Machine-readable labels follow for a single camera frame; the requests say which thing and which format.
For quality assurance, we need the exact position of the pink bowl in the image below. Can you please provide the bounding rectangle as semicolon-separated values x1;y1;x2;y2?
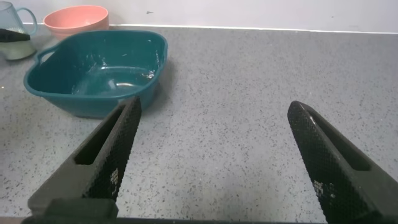
42;5;110;41

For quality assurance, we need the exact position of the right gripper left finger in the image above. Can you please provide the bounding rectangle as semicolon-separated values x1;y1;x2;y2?
27;95;142;218

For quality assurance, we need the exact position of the clear ribbed measuring cup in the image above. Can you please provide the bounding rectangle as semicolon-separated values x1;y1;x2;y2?
0;1;39;61

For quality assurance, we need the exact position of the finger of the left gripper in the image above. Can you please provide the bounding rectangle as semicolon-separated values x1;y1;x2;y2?
0;28;31;43

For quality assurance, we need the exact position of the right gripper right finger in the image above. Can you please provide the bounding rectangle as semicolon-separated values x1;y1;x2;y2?
287;100;398;224

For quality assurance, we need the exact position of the teal plastic tray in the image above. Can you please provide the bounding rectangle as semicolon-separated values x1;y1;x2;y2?
24;29;169;119

